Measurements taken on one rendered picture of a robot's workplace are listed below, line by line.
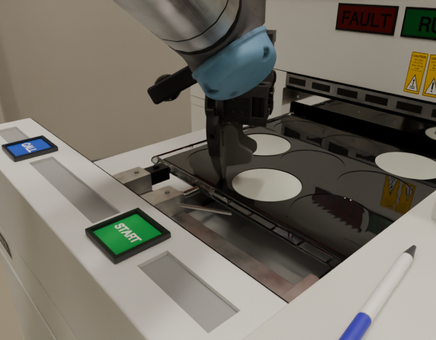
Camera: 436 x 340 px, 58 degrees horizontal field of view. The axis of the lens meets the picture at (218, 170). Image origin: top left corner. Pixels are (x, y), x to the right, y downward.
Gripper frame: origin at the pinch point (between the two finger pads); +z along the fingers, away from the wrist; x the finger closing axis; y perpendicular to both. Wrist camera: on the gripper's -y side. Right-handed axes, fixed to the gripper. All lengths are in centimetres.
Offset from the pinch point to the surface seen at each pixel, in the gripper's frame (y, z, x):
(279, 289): 11.2, 3.3, -19.1
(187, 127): -71, 72, 200
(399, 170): 26.9, 1.3, 9.1
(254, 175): 5.2, 1.3, 2.1
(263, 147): 5.1, 1.2, 12.9
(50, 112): -138, 48, 145
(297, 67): 8.7, -7.6, 38.3
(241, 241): 4.6, 9.3, -4.0
